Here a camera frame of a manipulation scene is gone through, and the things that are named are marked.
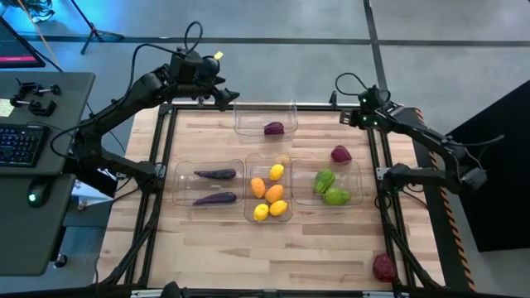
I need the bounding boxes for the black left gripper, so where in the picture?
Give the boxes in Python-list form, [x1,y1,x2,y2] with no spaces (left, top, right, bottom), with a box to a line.
[166,48,242,113]

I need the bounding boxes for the thin wooden stick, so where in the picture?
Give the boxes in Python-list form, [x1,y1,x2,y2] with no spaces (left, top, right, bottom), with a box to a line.
[17,0,64,72]

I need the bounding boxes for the black tripod stand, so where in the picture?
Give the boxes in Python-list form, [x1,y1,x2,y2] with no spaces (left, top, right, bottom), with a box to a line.
[68,0,126,56]

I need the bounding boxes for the black cabinet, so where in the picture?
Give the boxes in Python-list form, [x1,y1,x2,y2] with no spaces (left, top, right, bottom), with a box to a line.
[446,79,530,253]

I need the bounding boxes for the grey desk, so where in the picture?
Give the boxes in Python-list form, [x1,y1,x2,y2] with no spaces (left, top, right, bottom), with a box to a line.
[0,71,97,277]

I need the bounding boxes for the black keyboard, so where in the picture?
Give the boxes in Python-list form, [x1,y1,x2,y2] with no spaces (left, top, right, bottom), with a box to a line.
[0,123,51,169]

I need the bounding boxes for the orange black hazard strip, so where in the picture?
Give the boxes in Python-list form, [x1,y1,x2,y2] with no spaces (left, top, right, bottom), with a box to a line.
[415,107,478,293]

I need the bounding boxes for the black aluminium frame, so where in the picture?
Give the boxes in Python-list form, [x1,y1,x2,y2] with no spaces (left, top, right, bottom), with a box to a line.
[95,101,446,298]

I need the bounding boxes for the green bell pepper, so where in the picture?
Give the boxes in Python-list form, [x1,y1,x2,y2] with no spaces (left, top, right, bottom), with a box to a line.
[322,186,353,206]
[312,168,337,195]

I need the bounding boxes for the white paper box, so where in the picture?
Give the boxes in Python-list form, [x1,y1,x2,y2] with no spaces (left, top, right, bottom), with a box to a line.
[72,173,125,209]

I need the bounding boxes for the black clamp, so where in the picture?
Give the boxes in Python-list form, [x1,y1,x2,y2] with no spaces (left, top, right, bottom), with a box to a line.
[9,95,58,118]
[16,79,63,99]

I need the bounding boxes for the narrow clear plastic bin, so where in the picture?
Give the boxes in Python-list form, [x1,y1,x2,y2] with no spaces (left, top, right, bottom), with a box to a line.
[243,151,295,224]

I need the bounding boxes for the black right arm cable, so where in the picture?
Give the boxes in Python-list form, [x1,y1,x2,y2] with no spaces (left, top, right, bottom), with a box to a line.
[334,72,370,98]

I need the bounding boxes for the shallow clear plastic bin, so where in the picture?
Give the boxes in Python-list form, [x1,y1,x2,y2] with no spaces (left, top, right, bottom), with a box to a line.
[171,158,246,208]
[290,158,365,208]

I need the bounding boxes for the computer monitor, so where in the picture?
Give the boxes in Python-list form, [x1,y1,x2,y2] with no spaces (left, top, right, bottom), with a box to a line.
[0,16,47,70]

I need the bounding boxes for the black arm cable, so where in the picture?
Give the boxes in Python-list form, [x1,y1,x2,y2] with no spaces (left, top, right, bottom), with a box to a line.
[334,72,370,98]
[129,20,205,86]

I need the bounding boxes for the tangled cable bundle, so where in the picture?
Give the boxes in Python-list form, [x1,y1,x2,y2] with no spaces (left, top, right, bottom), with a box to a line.
[11,0,55,24]

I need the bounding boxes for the purple eggplant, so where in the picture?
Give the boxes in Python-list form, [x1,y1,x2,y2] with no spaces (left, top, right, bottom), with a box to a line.
[193,167,238,181]
[191,190,239,207]

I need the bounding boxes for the pale paper note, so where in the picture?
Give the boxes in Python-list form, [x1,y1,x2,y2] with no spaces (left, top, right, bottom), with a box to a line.
[0,98,16,118]

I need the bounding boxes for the black computer mouse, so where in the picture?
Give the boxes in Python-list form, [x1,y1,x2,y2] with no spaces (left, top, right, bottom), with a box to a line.
[26,175,53,209]

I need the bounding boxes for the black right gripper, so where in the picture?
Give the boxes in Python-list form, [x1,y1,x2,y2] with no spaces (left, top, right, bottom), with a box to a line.
[338,84,393,130]

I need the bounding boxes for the dark red bell pepper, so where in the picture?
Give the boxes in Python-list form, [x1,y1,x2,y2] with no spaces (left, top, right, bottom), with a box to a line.
[263,121,286,137]
[330,144,354,164]
[372,252,397,283]

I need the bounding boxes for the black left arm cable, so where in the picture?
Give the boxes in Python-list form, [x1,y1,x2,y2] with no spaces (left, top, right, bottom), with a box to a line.
[129,20,205,86]

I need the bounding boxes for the orange toy fruit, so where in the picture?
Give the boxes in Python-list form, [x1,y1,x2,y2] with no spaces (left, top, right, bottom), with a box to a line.
[249,176,267,199]
[264,184,285,204]

